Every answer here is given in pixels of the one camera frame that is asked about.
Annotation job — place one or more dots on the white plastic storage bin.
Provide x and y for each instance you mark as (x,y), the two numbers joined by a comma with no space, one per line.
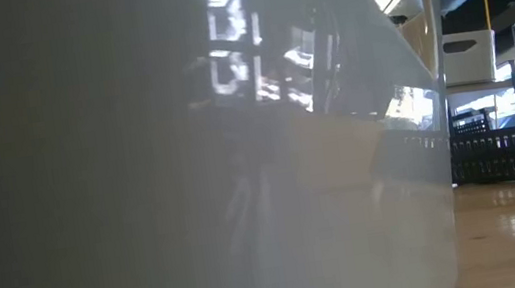
(471,66)
(92,187)

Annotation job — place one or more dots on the black mesh tray on stand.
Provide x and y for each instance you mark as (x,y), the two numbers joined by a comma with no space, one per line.
(471,124)

